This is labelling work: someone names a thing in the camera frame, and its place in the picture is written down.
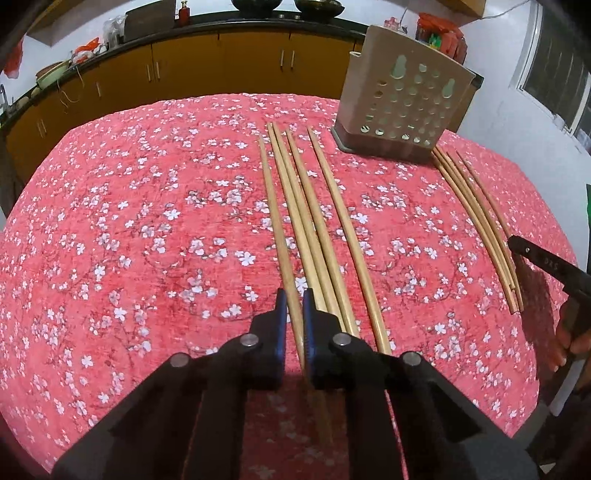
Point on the red bags and boxes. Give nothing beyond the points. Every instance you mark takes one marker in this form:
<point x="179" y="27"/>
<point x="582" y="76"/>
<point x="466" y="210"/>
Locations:
<point x="443" y="35"/>

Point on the green bowl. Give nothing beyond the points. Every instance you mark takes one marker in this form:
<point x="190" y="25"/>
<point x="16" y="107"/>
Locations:
<point x="50" y="74"/>

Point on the red sauce bottle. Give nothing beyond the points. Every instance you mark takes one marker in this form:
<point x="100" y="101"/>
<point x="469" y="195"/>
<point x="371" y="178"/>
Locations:
<point x="183" y="14"/>

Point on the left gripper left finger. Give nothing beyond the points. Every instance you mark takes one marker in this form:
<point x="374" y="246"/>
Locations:
<point x="186" y="419"/>

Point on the window with grille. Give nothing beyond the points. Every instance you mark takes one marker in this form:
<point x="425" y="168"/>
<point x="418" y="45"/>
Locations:
<point x="556" y="71"/>

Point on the person right hand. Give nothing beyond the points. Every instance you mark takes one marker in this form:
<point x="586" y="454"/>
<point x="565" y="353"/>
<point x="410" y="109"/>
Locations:
<point x="564" y="341"/>

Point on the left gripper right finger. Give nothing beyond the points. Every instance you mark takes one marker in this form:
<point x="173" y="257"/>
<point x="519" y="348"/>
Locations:
<point x="404" y="419"/>

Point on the black wok with lid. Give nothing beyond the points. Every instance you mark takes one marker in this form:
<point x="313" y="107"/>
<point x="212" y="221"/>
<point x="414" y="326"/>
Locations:
<point x="319" y="10"/>

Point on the red hanging plastic bag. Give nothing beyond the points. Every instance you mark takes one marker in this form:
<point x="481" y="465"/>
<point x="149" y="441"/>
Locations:
<point x="13" y="62"/>

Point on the black wok left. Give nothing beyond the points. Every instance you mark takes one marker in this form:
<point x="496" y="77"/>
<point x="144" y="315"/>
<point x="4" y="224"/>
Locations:
<point x="256" y="6"/>

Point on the dark cutting board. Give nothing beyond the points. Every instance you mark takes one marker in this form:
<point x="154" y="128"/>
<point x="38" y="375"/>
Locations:
<point x="149" y="19"/>

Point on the beige perforated utensil holder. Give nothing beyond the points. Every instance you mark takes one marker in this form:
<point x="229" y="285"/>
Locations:
<point x="398" y="98"/>

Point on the red floral tablecloth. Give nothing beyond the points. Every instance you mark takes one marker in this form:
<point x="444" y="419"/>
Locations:
<point x="147" y="232"/>

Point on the pink bottle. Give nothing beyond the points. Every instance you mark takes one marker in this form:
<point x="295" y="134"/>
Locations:
<point x="393" y="24"/>

